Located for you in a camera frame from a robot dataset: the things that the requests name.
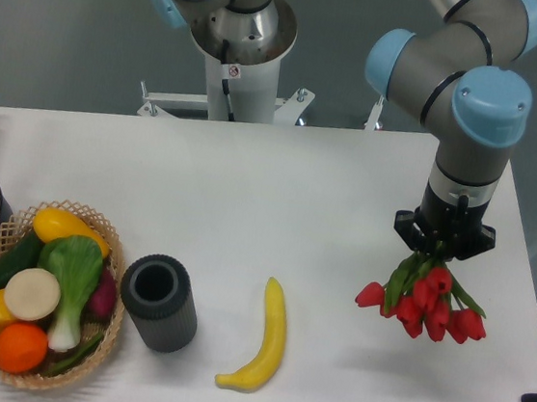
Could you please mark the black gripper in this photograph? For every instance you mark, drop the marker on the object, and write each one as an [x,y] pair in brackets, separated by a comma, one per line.
[445,229]

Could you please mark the red tulip bouquet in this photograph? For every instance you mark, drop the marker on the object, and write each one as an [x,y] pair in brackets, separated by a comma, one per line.
[425,297]

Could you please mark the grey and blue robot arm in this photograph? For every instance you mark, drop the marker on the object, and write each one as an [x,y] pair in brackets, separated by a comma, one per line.
[457,83]

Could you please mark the dark grey ribbed vase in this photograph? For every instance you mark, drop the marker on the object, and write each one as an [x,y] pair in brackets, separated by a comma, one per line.
[157,293]

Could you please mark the yellow banana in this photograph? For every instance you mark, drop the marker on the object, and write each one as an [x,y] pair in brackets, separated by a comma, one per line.
[258,371]

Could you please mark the purple sweet potato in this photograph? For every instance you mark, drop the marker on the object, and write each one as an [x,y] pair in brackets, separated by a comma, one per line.
[102,302]

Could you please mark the green bok choy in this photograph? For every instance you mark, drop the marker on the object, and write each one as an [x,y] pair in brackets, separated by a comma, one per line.
[76,263]

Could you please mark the yellow squash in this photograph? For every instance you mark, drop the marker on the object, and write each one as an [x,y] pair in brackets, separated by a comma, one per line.
[52,223]

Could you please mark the woven wicker basket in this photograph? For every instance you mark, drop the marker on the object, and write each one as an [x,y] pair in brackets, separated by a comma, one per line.
[10,233]

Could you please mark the green bean pod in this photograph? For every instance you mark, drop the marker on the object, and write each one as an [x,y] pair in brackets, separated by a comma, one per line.
[82,352]

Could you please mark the dark green cucumber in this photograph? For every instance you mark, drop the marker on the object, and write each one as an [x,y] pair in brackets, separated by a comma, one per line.
[24,255]

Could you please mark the orange fruit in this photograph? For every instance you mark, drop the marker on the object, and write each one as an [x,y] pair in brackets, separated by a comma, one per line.
[23,346]

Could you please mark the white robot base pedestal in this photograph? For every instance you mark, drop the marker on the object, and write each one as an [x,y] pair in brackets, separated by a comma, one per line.
[243,43]

